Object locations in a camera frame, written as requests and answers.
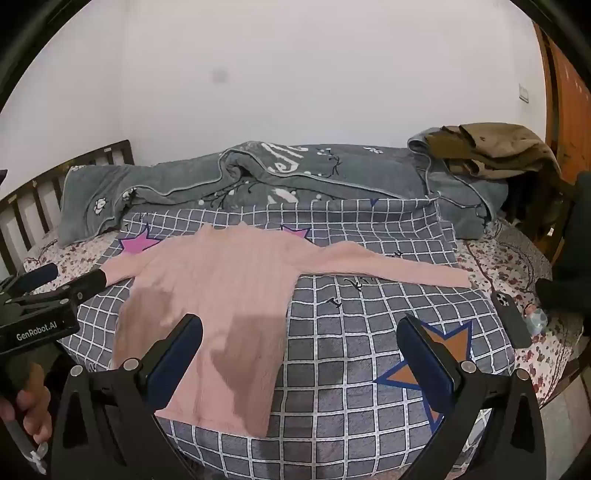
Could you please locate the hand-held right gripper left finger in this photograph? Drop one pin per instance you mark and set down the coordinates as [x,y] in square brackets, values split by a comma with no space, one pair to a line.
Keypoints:
[180,360]

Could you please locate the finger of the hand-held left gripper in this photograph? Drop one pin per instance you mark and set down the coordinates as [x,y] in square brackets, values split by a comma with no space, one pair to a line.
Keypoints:
[85,286]
[39,274]

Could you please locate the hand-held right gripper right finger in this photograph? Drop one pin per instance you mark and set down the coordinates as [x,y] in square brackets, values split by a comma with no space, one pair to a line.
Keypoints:
[427,364]

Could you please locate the pink knit sweater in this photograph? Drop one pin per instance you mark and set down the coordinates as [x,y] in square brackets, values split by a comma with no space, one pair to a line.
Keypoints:
[231,286]

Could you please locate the person's left hand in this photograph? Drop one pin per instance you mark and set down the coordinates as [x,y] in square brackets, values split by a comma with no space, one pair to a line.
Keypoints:
[37,406]

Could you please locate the dark wooden headboard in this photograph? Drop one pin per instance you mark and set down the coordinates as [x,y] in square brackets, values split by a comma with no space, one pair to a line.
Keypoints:
[27,203]

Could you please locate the grey checked star blanket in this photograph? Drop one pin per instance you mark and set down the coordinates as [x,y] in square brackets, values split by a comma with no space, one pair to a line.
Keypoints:
[346,332]

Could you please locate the black smartphone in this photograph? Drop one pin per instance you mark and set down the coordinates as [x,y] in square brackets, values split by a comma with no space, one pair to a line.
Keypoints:
[510,318]

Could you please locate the clear plastic wrapper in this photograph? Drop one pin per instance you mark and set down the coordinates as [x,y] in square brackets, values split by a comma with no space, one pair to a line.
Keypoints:
[535,321]

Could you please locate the floral bed sheet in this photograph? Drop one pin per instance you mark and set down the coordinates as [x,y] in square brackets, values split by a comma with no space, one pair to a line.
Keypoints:
[503,272]

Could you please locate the dark cloth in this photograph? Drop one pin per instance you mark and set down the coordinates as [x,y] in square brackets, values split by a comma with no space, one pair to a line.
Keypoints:
[577,230]

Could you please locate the grey-green printed quilt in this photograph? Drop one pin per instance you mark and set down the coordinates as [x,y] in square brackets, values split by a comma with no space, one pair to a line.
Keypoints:
[323,180]

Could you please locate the brown jacket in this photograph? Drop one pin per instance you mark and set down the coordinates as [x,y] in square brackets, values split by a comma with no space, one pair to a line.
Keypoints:
[498,147]

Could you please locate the orange wooden door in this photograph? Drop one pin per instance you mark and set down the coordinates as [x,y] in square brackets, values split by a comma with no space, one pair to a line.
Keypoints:
[568,92]

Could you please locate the white wall switch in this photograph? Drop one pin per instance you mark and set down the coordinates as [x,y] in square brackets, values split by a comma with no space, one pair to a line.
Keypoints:
[523,93]

